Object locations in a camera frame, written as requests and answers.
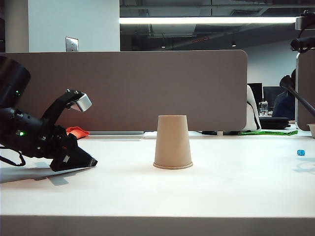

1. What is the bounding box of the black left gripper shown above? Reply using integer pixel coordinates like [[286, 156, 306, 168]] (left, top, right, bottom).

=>
[[34, 89, 98, 172]]

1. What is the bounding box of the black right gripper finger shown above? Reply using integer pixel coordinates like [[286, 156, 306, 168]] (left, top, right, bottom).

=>
[[290, 36, 315, 53]]

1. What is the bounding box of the brown paper cup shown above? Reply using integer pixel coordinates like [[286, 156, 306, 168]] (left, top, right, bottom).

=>
[[153, 115, 193, 170]]

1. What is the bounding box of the orange cloth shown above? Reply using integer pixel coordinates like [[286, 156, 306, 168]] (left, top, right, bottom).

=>
[[65, 126, 91, 140]]

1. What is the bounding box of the white-framed brown desk partition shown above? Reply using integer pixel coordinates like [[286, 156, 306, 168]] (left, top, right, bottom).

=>
[[296, 50, 315, 132]]

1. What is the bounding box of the black computer monitor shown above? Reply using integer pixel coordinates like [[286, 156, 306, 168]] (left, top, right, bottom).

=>
[[263, 86, 286, 108], [248, 83, 263, 108]]

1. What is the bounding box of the person in dark shirt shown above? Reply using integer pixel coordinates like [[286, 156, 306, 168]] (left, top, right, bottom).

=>
[[272, 68, 297, 124]]

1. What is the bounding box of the clear water bottle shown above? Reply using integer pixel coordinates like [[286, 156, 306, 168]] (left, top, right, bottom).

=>
[[259, 100, 269, 117]]

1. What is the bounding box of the black padded case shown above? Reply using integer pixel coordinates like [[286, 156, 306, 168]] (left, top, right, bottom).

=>
[[258, 117, 291, 130]]

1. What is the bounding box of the green tape strip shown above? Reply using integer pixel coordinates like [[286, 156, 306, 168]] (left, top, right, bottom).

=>
[[240, 130, 299, 136]]

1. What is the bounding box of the wide brown desk partition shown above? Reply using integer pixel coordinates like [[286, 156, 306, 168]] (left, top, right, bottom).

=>
[[0, 50, 248, 133]]

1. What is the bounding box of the long ceiling light strip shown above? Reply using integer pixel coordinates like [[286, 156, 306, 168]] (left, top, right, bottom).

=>
[[119, 16, 297, 25]]

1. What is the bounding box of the silver partition base rail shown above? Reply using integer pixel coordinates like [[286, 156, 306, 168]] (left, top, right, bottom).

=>
[[89, 131, 146, 136]]

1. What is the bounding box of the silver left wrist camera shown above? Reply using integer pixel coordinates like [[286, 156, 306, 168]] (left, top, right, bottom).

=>
[[70, 92, 93, 113]]

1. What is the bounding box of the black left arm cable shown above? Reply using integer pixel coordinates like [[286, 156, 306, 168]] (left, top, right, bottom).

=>
[[0, 145, 27, 167]]

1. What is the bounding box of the white bag with black strap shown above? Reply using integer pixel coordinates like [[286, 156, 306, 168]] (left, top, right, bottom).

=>
[[245, 85, 262, 132]]

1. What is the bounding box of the metal wall plate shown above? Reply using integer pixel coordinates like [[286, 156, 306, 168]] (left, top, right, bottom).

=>
[[65, 36, 79, 52]]

